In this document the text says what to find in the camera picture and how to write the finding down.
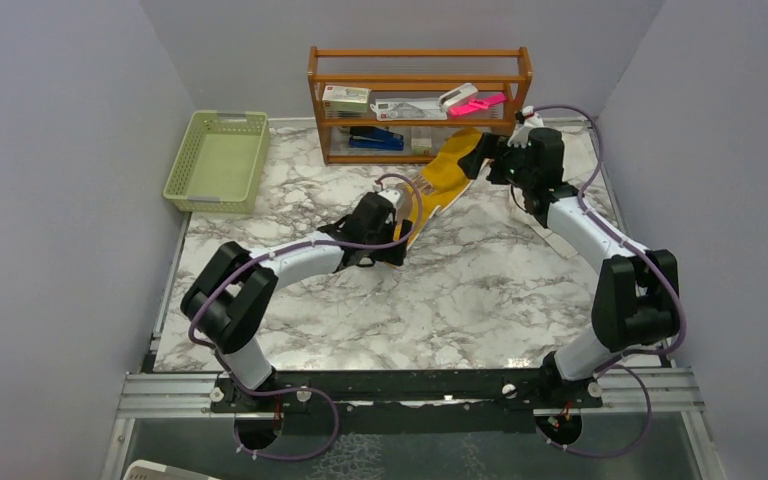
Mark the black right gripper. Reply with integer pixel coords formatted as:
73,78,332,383
458,132,536,190

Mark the yellow brown bear towel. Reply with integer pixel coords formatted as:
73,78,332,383
390,127,482,250

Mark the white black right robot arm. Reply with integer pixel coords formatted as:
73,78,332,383
458,127,686,407

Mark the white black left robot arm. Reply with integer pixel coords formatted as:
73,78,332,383
180,188,414,411

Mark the small white eraser box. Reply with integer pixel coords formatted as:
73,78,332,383
410,127,433,156

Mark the white stapler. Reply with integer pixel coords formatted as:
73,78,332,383
438,82,479,112

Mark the blue black stapler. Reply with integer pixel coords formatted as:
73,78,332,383
348,126,404,151

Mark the cream white towel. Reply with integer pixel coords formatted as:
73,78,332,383
517,127,617,269

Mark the wooden shelf rack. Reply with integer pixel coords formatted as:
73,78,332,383
307,46,533,165

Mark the white green box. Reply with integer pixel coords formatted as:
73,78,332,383
321,85,371,114

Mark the green plastic basket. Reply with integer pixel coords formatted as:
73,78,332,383
163,110,271,214

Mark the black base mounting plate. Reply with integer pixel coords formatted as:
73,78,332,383
209,368,603,442

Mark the white tray corner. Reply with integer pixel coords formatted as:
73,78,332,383
122,460,218,480

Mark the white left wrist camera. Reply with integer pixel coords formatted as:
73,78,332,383
376,188,406,210

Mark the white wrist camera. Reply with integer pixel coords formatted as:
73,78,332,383
376,188,406,210
507,106,544,148

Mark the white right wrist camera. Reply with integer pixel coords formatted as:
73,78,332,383
507,106,544,148

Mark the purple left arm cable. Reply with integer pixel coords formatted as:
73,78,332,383
187,173,425,462

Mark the aluminium rail frame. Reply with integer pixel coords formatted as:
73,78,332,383
102,367,723,479

